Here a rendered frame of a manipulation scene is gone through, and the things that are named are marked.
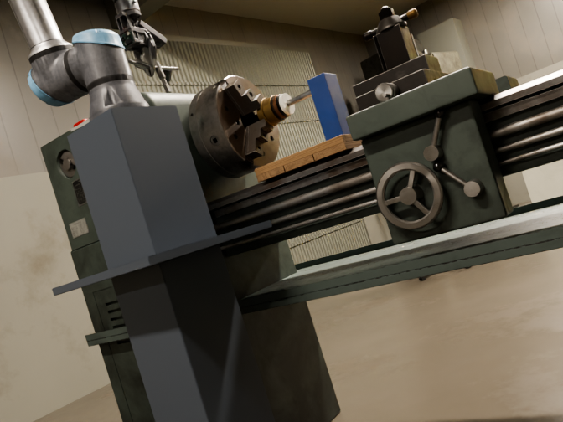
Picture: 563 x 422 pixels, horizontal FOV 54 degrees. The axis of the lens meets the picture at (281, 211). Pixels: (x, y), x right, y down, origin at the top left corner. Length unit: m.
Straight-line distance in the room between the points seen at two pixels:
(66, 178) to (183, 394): 1.01
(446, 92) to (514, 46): 6.94
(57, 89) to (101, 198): 0.32
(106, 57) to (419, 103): 0.75
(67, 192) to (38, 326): 2.13
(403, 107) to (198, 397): 0.79
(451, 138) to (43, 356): 3.35
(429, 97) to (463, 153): 0.14
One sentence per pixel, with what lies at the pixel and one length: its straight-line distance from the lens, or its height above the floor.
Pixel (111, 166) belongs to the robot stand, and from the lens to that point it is 1.36.
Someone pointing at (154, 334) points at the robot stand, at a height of 0.57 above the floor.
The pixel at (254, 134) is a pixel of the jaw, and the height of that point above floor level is 1.02.
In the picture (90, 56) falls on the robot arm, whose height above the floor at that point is 1.26.
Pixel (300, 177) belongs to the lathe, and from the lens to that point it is 1.55.
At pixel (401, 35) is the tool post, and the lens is 1.49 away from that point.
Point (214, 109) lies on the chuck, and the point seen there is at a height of 1.12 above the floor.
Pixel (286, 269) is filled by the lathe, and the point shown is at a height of 0.57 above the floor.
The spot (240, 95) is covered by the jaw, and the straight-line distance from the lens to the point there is 1.78.
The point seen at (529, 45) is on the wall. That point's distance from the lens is 8.13.
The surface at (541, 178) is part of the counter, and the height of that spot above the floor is 0.40.
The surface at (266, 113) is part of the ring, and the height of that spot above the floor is 1.07.
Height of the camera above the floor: 0.74
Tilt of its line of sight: 1 degrees up
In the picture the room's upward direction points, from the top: 18 degrees counter-clockwise
